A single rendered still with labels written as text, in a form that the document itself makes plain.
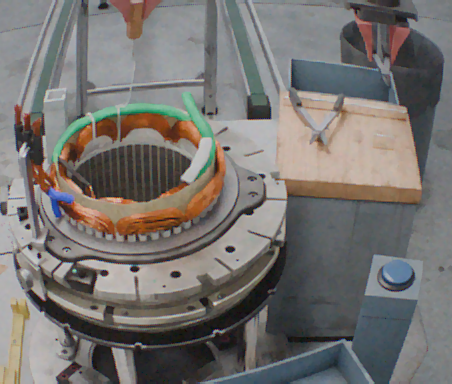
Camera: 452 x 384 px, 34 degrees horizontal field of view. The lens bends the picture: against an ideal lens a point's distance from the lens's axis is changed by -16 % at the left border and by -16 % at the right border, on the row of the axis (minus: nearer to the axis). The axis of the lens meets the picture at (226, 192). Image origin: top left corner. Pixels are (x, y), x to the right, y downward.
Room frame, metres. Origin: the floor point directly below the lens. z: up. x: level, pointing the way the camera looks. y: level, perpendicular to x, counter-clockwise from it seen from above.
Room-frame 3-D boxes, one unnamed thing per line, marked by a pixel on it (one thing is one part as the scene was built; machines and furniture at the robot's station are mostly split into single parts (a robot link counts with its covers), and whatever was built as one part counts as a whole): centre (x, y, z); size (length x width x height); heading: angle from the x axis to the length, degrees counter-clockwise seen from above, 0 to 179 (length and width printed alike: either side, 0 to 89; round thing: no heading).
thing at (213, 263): (0.72, 0.10, 1.09); 0.32 x 0.32 x 0.01
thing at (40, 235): (0.63, 0.19, 1.15); 0.03 x 0.02 x 0.12; 173
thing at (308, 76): (1.03, -0.17, 0.92); 0.17 x 0.11 x 0.28; 85
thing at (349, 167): (0.88, -0.16, 1.05); 0.20 x 0.19 x 0.02; 175
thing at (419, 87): (2.25, -0.54, 0.39); 0.39 x 0.39 x 0.35
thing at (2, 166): (1.17, 0.43, 0.79); 0.24 x 0.12 x 0.02; 6
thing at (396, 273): (0.65, -0.19, 1.04); 0.04 x 0.04 x 0.01
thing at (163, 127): (0.80, 0.09, 1.12); 0.06 x 0.02 x 0.04; 91
